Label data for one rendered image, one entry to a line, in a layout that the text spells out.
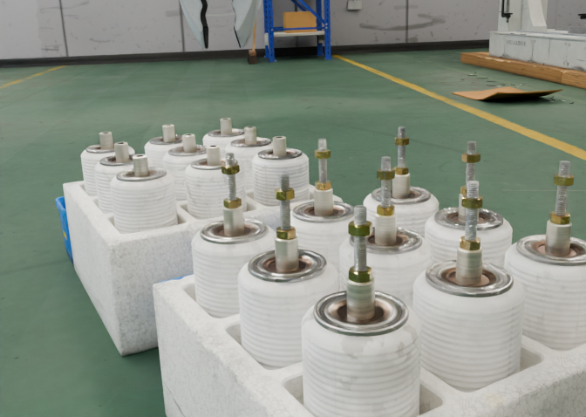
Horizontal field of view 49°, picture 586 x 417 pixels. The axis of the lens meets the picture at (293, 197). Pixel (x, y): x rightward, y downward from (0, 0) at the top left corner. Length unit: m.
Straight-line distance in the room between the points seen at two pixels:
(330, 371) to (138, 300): 0.52
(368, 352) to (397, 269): 0.17
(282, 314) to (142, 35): 6.52
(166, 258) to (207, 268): 0.28
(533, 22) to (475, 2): 2.42
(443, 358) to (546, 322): 0.12
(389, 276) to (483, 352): 0.12
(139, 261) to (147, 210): 0.08
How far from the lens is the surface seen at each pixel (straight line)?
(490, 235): 0.71
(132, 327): 0.99
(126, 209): 0.97
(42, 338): 1.10
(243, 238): 0.68
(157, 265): 0.96
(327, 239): 0.72
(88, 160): 1.19
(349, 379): 0.50
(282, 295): 0.57
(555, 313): 0.65
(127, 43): 7.05
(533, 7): 5.18
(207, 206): 1.00
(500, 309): 0.56
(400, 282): 0.64
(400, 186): 0.82
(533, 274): 0.64
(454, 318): 0.56
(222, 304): 0.69
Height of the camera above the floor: 0.49
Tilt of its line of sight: 16 degrees down
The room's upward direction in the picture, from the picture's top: 2 degrees counter-clockwise
